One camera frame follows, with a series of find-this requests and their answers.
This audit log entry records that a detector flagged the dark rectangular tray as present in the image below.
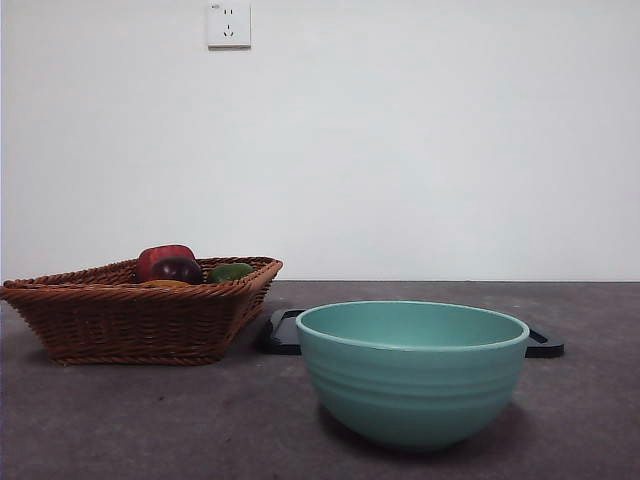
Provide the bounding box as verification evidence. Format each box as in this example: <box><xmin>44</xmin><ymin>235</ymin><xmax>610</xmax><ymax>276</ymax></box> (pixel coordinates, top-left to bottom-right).
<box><xmin>255</xmin><ymin>308</ymin><xmax>566</xmax><ymax>359</ymax></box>

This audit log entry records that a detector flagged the brown wicker basket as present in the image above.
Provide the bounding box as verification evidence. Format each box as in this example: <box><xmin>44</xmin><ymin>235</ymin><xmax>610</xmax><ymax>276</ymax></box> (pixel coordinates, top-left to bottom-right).
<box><xmin>0</xmin><ymin>256</ymin><xmax>285</xmax><ymax>367</ymax></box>

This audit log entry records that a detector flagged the red apple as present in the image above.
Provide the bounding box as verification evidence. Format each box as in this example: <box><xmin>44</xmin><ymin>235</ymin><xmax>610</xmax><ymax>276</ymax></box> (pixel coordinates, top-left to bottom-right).
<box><xmin>137</xmin><ymin>244</ymin><xmax>198</xmax><ymax>282</ymax></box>

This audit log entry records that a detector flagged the green avocado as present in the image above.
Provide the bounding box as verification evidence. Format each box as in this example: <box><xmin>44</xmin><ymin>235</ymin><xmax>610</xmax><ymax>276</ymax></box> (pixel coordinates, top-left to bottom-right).
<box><xmin>206</xmin><ymin>262</ymin><xmax>256</xmax><ymax>284</ymax></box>

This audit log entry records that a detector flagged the white wall socket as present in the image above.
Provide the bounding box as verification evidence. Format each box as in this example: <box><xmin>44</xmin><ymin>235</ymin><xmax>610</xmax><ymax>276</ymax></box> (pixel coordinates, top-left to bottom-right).
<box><xmin>207</xmin><ymin>1</ymin><xmax>253</xmax><ymax>51</ymax></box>

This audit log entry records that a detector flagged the dark purple plum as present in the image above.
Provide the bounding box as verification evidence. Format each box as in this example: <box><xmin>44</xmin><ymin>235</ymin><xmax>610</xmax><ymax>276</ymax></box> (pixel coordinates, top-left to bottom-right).
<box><xmin>149</xmin><ymin>255</ymin><xmax>205</xmax><ymax>286</ymax></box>

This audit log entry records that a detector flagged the teal ribbed bowl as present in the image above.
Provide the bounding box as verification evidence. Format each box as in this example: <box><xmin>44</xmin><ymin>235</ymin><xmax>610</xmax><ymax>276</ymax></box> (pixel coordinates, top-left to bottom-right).
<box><xmin>294</xmin><ymin>299</ymin><xmax>531</xmax><ymax>449</ymax></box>

